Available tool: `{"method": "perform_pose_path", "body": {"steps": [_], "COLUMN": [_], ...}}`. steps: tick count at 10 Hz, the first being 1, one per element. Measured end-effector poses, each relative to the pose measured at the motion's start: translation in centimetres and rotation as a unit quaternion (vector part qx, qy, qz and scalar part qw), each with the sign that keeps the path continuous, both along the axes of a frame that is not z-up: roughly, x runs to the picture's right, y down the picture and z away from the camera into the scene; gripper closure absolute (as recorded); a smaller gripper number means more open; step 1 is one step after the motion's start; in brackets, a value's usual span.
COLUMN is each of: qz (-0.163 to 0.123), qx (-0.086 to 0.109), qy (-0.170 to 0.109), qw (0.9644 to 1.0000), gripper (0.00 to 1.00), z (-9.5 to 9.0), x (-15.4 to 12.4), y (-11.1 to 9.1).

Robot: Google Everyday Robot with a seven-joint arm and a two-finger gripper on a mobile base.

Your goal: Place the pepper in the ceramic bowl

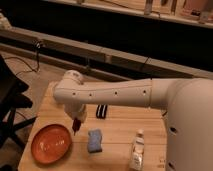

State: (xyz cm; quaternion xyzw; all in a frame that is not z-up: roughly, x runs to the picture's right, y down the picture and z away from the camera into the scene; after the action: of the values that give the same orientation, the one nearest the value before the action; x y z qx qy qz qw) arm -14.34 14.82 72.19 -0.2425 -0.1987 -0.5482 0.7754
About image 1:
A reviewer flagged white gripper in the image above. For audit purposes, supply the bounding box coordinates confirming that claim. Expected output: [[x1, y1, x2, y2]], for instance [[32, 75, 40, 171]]
[[64, 104, 87, 121]]

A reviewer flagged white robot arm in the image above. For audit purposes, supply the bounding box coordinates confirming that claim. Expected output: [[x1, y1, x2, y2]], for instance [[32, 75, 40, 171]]
[[53, 70, 213, 171]]

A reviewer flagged orange ceramic bowl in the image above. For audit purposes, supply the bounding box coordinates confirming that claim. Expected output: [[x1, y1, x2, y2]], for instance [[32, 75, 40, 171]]
[[31, 124, 72, 164]]

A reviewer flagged black striped object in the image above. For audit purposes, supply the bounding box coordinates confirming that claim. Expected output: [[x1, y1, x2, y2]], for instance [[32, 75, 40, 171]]
[[96, 105, 108, 119]]

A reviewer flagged blue sponge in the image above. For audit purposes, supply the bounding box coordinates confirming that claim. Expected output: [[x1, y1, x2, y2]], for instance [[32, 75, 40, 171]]
[[87, 129, 102, 153]]

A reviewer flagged black office chair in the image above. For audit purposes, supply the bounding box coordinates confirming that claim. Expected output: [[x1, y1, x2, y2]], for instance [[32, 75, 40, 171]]
[[0, 54, 35, 149]]

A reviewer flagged white plastic bottle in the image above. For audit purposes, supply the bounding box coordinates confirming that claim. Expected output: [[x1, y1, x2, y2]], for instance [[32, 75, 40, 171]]
[[129, 129, 144, 171]]

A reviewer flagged black cable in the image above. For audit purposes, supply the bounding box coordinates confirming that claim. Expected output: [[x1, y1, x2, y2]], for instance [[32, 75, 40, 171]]
[[3, 39, 45, 76]]

